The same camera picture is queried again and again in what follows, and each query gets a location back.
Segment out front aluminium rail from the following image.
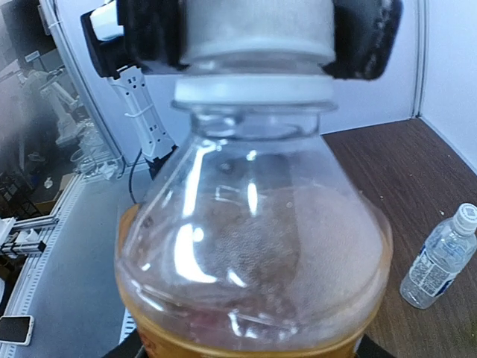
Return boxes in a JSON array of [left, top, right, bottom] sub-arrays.
[[1, 178, 130, 357]]

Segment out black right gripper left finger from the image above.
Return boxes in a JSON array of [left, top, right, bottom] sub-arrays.
[[103, 333, 144, 358]]

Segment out clear water bottle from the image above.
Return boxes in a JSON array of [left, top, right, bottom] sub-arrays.
[[399, 203, 476, 310]]

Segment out right aluminium frame post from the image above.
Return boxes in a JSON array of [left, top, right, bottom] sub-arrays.
[[411, 0, 429, 118]]

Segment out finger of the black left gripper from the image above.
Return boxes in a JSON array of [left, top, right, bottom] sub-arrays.
[[119, 0, 187, 71], [323, 0, 403, 81]]

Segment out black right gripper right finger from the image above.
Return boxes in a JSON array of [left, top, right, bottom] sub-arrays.
[[356, 335, 395, 358]]

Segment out white smartphone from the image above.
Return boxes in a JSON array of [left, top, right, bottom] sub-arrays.
[[0, 315, 34, 346]]

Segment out orange tea bottle red label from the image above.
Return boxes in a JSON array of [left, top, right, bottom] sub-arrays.
[[115, 1, 392, 357]]

